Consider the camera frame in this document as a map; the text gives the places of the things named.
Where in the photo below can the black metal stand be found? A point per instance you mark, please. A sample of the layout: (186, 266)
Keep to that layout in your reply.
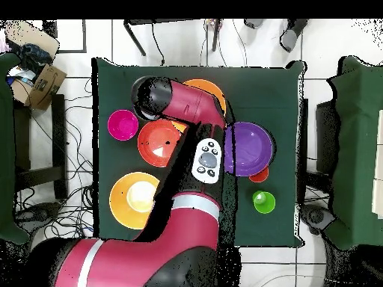
(134, 37)

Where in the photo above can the red-orange bowl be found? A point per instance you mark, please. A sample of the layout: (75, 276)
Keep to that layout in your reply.
(152, 140)

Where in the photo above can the black pedestal leg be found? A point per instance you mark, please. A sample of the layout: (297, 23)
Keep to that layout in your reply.
(37, 215)
(317, 218)

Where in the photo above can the beige cardboard sheet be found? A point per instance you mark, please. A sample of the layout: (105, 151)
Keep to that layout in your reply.
(33, 34)

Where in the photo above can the large orange bowl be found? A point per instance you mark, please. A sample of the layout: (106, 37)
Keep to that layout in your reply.
(206, 86)
(119, 203)

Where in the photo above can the person's foot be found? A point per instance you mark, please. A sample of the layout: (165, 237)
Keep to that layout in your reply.
(253, 23)
(291, 36)

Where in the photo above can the black stool frame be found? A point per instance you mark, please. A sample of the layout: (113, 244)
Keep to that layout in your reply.
(58, 143)

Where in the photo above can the orange cup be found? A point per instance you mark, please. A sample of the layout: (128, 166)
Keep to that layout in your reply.
(259, 178)

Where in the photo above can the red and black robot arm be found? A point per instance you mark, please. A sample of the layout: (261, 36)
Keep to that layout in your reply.
(179, 239)

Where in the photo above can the green cloth side table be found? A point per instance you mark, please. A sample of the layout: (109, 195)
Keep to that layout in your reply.
(356, 149)
(6, 149)

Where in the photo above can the green cup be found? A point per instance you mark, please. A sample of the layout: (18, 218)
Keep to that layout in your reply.
(264, 203)

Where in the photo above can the dark green tablecloth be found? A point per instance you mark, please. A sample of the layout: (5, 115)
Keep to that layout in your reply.
(263, 89)

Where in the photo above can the pink bowl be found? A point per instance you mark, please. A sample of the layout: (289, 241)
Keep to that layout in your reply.
(123, 125)

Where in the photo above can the brown cardboard box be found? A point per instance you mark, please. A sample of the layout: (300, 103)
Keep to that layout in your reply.
(45, 89)

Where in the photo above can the purple bowl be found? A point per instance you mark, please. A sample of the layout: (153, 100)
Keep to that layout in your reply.
(251, 149)

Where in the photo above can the black rectangular frame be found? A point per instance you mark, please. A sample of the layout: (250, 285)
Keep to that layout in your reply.
(84, 36)

